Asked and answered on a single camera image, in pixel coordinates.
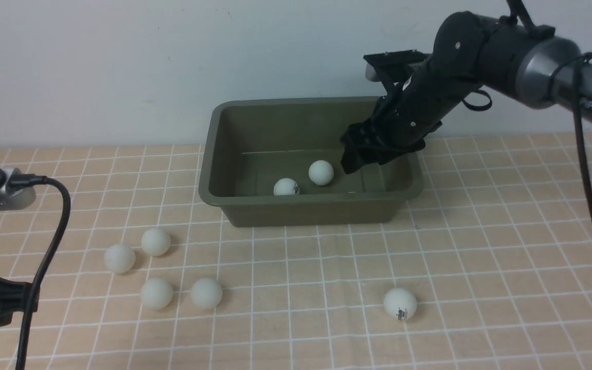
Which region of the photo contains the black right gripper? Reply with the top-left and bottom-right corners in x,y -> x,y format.
340,56 -> 476,175

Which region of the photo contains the white ball with logo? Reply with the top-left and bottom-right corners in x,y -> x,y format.
383,287 -> 418,321

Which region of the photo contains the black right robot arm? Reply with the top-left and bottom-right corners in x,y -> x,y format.
340,10 -> 592,174

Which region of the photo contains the olive green plastic bin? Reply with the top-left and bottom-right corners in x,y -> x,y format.
199,96 -> 424,227

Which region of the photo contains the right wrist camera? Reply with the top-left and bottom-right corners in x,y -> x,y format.
363,49 -> 430,86

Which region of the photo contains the black left camera cable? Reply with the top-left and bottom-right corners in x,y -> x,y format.
8,175 -> 71,370

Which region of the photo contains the black camera cable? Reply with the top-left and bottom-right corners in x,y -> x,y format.
504,0 -> 592,370
8,175 -> 71,370

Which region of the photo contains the black right camera cable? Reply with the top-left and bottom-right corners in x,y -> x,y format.
504,0 -> 592,370

